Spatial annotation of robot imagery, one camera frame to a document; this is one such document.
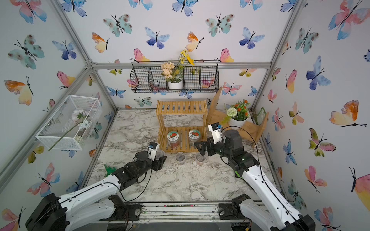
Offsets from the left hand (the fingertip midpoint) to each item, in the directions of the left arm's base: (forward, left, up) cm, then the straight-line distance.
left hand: (162, 153), depth 82 cm
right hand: (0, -22, +13) cm, 26 cm away
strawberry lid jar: (+11, -5, -2) cm, 12 cm away
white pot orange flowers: (+20, -45, +9) cm, 50 cm away
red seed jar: (-1, -22, -6) cm, 23 cm away
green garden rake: (-4, +34, -12) cm, 36 cm away
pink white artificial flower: (+12, +40, +19) cm, 46 cm away
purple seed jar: (0, +2, +1) cm, 2 cm away
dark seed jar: (0, -10, -6) cm, 12 cm away
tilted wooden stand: (+17, -56, -4) cm, 59 cm away
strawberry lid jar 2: (+12, -18, -1) cm, 22 cm away
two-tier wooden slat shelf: (+31, -9, -12) cm, 34 cm away
